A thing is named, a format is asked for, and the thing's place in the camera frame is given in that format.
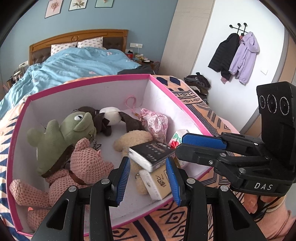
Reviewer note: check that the wooden nightstand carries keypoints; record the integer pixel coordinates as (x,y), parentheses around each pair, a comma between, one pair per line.
(148,64)

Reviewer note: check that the group of bedside bottles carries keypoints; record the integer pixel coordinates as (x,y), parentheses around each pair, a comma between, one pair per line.
(15,76)

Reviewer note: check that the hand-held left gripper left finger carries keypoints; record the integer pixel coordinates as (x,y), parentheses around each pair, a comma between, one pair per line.
(122,180)

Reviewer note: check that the pink cardboard box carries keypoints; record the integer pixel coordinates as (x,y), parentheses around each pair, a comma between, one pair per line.
(157,97)

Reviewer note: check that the pink flower framed picture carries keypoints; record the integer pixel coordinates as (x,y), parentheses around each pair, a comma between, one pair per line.
(53,8)

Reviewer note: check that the yellow small box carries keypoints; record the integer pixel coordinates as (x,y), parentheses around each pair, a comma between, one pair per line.
(155,183)

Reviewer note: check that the orange patterned blanket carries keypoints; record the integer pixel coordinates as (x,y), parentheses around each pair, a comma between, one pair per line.
(180,217)

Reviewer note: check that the purple jacket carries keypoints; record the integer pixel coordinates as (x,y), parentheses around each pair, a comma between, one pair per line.
(245,58)

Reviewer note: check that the dark grey cloth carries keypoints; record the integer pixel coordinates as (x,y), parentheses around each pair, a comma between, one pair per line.
(136,69)

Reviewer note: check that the black small box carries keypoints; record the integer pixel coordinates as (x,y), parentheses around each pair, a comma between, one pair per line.
(155,150)

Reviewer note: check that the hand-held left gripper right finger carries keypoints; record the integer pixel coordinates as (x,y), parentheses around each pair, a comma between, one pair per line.
(173,180)

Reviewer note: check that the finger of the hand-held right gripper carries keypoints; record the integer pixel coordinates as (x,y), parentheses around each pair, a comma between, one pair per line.
(196,154)
(203,140)

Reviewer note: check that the white patterned pillow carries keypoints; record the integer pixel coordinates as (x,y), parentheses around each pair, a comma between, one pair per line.
(90,42)
(63,48)

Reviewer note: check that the brown and white dog plush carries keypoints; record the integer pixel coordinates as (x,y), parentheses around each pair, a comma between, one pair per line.
(111,117)

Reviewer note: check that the blue duvet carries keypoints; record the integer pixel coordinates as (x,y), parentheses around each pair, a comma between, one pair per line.
(76,62)

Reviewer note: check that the pink knitted bear plush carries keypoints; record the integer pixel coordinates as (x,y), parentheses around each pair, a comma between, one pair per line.
(87,162)

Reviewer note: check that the wooden headboard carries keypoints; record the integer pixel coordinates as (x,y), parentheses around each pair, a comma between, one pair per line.
(69,37)

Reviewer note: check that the white flower framed picture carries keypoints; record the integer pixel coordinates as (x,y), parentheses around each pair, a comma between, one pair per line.
(78,4)

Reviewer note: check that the white wall socket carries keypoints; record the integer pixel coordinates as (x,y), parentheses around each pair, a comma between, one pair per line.
(136,45)
(24,63)

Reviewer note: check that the green frog plush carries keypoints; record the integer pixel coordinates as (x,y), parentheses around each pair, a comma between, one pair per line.
(57,139)

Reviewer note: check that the person's right hand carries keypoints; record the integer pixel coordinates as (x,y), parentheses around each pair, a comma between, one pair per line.
(251,202)

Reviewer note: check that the black jacket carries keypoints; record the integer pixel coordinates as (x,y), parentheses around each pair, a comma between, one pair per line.
(223,55)

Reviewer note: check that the dark clothes pile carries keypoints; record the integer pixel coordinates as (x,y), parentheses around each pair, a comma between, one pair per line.
(197,84)

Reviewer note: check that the beige wardrobe panel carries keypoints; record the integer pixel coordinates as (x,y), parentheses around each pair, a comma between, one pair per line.
(185,34)

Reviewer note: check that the pink garment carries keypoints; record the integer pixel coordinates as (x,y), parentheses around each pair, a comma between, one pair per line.
(223,80)

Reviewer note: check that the red box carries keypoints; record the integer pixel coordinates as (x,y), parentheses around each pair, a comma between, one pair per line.
(129,56)

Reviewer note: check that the white light switch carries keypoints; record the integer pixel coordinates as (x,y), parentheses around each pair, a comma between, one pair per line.
(264,71)

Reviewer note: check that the black wall coat rack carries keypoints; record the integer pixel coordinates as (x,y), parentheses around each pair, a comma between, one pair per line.
(238,27)

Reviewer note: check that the cream bear plush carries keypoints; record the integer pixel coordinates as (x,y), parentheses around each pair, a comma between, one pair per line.
(131,139)

